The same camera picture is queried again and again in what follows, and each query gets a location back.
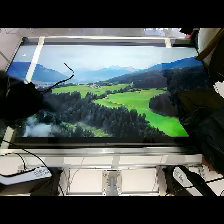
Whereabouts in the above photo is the heap of clothes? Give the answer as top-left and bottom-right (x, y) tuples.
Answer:
(175, 28), (224, 116)

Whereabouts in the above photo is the silver frame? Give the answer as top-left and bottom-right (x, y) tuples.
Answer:
(0, 146), (224, 197)

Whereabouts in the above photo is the black cable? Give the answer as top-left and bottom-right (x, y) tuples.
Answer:
(0, 139), (52, 178)

